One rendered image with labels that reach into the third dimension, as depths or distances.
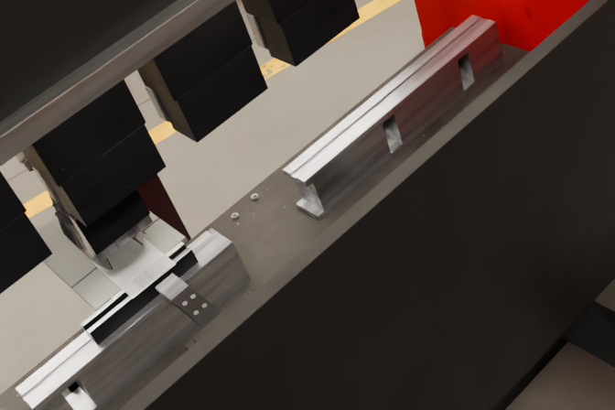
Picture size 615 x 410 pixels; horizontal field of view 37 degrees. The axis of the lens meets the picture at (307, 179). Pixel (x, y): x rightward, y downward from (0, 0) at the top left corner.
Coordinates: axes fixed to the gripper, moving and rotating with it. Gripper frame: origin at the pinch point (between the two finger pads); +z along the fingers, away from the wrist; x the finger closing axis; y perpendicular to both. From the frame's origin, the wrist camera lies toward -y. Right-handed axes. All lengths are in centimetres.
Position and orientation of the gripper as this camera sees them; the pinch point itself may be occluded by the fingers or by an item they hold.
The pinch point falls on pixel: (122, 252)
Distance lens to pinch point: 151.0
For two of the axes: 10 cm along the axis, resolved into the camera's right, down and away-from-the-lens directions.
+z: 6.3, 7.8, 0.5
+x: 7.1, -6.0, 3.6
